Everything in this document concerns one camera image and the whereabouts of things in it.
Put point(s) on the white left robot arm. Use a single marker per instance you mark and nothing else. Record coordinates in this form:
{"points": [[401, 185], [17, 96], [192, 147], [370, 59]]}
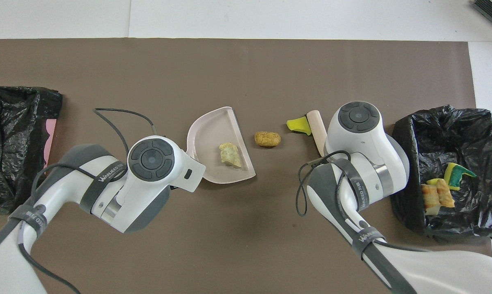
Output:
{"points": [[148, 179]]}

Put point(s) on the beige hand brush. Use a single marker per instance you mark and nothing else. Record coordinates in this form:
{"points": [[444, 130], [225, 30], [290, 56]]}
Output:
{"points": [[317, 130]]}

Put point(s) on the brown cork-like bread roll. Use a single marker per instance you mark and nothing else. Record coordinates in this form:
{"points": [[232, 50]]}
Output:
{"points": [[267, 139]]}

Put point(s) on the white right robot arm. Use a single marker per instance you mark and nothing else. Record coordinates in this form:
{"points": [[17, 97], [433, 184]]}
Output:
{"points": [[360, 139]]}

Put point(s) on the bin lined with black bag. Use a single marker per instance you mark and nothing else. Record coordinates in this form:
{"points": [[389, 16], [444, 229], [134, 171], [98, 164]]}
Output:
{"points": [[454, 130]]}

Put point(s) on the pink bin with black bag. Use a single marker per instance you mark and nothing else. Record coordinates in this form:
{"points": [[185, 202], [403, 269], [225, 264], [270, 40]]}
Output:
{"points": [[9, 163]]}

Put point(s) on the yellow sponge piece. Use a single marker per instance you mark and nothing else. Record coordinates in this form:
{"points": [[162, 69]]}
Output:
{"points": [[433, 181], [454, 175]]}

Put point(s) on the orange striped bread piece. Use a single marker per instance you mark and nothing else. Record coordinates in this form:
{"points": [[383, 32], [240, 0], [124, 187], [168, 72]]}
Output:
{"points": [[430, 199]]}

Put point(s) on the beige plastic dustpan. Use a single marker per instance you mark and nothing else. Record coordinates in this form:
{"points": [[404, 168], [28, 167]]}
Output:
{"points": [[213, 134]]}

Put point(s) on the yellow sponge wedge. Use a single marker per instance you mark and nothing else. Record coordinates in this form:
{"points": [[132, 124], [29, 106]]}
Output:
{"points": [[298, 124]]}

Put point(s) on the brown table mat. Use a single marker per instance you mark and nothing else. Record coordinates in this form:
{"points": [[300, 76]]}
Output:
{"points": [[332, 69]]}

